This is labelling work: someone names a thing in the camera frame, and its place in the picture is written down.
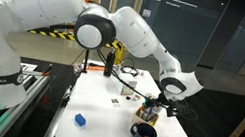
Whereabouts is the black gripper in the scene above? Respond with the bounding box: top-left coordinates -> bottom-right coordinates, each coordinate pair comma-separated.
140,93 -> 182,120

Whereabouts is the cream open box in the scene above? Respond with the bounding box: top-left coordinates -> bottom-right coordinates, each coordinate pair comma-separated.
130,104 -> 161,130

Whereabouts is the white cube box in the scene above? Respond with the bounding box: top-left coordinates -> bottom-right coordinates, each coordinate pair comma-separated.
115,72 -> 139,98

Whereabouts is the black drink bottle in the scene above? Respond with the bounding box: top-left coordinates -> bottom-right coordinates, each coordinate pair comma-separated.
103,46 -> 118,79

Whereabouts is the small printed picture card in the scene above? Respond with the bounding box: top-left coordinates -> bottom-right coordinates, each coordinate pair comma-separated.
110,97 -> 122,109

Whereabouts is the orange tool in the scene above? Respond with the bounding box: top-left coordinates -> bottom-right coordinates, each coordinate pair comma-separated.
86,63 -> 106,74

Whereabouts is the blue rectangular block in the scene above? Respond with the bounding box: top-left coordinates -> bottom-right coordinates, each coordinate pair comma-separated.
73,112 -> 88,128

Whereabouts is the red black hand tool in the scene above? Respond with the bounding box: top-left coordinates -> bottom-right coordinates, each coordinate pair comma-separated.
40,62 -> 54,78

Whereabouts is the yellow black striped barrier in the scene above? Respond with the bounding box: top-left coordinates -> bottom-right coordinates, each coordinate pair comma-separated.
26,24 -> 125,51

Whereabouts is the black coiled cable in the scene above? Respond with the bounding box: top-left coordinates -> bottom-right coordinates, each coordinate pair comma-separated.
118,56 -> 142,79

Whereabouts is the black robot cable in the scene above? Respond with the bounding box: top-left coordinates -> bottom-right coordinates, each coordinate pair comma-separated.
88,47 -> 169,106

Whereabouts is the black camera stand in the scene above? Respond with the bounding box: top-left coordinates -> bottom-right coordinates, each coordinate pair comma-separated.
80,49 -> 92,74

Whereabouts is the aluminium rail frame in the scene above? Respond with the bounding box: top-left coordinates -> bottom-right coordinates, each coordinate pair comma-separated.
0,58 -> 54,137

